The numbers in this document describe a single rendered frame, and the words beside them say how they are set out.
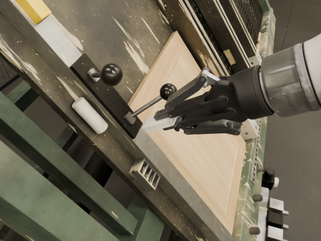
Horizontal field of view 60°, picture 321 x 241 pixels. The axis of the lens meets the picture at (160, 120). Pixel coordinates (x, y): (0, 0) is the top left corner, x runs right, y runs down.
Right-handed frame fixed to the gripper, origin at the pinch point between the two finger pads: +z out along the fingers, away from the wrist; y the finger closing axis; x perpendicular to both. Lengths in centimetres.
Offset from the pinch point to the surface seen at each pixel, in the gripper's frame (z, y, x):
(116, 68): -0.4, -12.8, -0.7
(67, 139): 155, 43, 78
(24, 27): 13.2, -25.9, 2.0
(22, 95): 119, -6, 56
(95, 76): 8.1, -12.2, 2.6
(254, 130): 8, 53, 53
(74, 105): 13.7, -10.0, -1.3
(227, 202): 14, 51, 18
